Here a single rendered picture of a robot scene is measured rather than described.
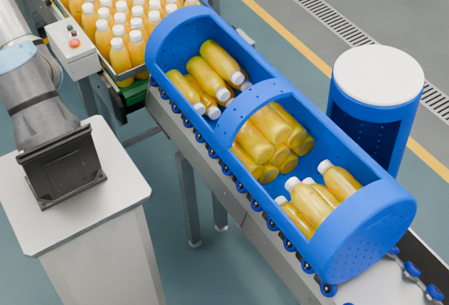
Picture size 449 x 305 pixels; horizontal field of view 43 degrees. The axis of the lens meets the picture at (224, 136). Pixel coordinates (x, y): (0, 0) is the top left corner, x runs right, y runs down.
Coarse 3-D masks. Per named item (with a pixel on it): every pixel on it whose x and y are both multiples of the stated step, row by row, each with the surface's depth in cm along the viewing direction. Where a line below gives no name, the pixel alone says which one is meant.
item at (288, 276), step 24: (168, 120) 190; (192, 144) 180; (216, 192) 174; (240, 216) 166; (264, 216) 158; (264, 240) 158; (288, 264) 152; (384, 264) 147; (288, 288) 154; (360, 288) 143; (384, 288) 143; (408, 288) 143
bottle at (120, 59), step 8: (112, 48) 188; (120, 48) 188; (112, 56) 189; (120, 56) 188; (128, 56) 191; (112, 64) 191; (120, 64) 190; (128, 64) 192; (120, 72) 193; (128, 80) 196
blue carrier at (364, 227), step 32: (160, 32) 169; (192, 32) 180; (224, 32) 185; (160, 64) 181; (256, 64) 175; (256, 96) 146; (288, 96) 149; (224, 128) 148; (320, 128) 158; (224, 160) 153; (320, 160) 160; (352, 160) 151; (256, 192) 142; (288, 192) 160; (384, 192) 125; (288, 224) 134; (352, 224) 122; (384, 224) 129; (320, 256) 127; (352, 256) 131
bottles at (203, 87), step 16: (192, 64) 178; (208, 64) 178; (176, 80) 174; (192, 80) 180; (208, 80) 172; (192, 96) 170; (208, 96) 176; (224, 96) 171; (208, 112) 174; (304, 144) 158; (240, 160) 153; (272, 160) 154; (288, 160) 158; (256, 176) 155; (272, 176) 160; (320, 192) 143; (288, 208) 142; (304, 224) 139
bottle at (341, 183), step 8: (328, 168) 145; (336, 168) 144; (328, 176) 143; (336, 176) 142; (344, 176) 141; (352, 176) 142; (328, 184) 143; (336, 184) 141; (344, 184) 140; (352, 184) 140; (360, 184) 141; (336, 192) 141; (344, 192) 139; (352, 192) 138
